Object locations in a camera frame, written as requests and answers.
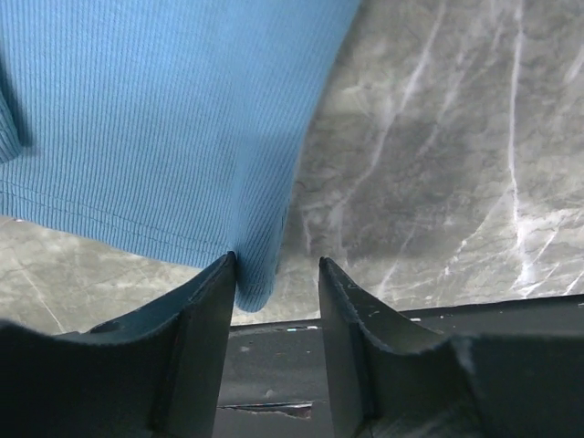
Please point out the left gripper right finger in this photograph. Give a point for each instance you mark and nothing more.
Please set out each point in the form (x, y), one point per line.
(510, 369)

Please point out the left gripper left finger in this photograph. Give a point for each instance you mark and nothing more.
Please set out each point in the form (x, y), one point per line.
(153, 372)

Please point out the light blue tank top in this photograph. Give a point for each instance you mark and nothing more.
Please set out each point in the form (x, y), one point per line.
(168, 129)

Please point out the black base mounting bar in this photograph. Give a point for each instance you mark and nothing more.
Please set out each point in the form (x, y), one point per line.
(275, 381)

